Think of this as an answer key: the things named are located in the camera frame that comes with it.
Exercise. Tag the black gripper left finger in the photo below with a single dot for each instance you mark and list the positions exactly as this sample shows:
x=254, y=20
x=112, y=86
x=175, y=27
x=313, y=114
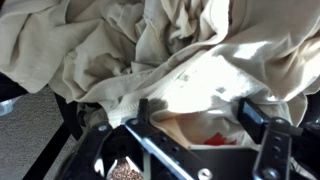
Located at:
x=143, y=111

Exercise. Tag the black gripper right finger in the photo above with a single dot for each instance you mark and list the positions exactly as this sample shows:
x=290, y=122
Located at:
x=253, y=118

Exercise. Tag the peach shirt with red print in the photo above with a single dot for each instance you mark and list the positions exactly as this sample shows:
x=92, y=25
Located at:
x=100, y=50

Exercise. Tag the clear plastic water bottle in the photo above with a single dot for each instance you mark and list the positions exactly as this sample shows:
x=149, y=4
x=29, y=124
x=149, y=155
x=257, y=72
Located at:
x=6, y=106

